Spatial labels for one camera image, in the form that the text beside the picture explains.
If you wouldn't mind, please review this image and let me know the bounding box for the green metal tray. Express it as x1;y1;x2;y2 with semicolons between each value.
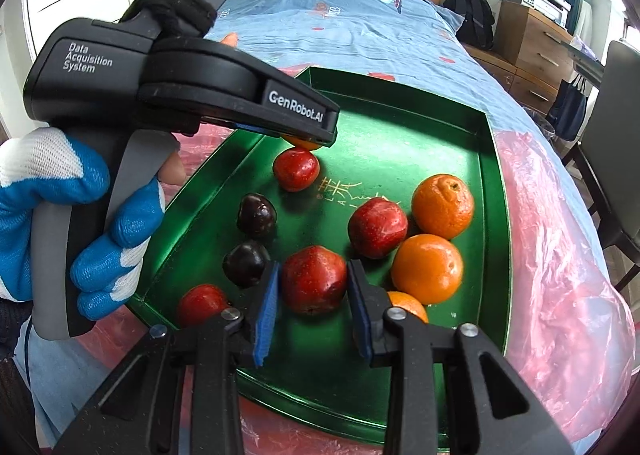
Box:
125;67;513;438

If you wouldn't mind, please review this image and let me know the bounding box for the pink plastic sheet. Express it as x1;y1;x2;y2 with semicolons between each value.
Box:
75;62;636;455

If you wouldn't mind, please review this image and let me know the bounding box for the orange mandarin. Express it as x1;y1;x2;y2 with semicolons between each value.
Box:
390;233;464;306
282;134;323;152
411;174;475;241
387;291;429;325

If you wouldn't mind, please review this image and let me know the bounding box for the black backpack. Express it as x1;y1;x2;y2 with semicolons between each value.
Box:
442;0;497;52

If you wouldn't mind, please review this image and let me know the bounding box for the wooden drawer cabinet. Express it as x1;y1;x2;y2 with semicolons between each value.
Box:
492;0;576;108

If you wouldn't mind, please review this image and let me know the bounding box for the grey desk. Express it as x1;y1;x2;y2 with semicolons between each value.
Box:
570;32;608;83

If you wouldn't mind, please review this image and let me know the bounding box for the dark purple plum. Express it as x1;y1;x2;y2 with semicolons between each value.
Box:
236;193;278;240
222;240;271;288

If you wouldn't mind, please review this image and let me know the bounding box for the person's left forearm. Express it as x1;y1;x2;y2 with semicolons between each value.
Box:
0;297;36;455

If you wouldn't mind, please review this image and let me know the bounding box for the dark blue bag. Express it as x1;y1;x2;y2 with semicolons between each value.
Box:
546;74;589;142

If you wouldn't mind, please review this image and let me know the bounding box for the red apple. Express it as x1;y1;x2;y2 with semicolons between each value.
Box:
272;147;321;193
347;198;408;260
177;284;231;328
281;245;349;317

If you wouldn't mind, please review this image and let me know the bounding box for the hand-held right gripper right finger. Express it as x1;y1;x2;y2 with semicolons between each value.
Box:
346;259;576;455

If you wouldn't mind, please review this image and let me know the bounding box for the person's left hand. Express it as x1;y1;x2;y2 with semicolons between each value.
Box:
0;127;167;321

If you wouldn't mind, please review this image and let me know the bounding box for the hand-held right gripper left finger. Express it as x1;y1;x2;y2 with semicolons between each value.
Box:
52;261;281;455

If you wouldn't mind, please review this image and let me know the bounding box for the grey chair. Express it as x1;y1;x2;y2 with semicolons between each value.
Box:
562;40;640;301

